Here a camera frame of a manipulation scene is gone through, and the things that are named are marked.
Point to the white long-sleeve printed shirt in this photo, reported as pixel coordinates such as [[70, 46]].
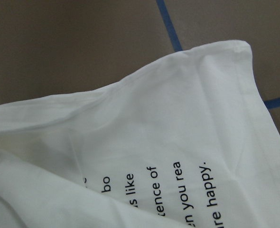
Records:
[[184, 142]]

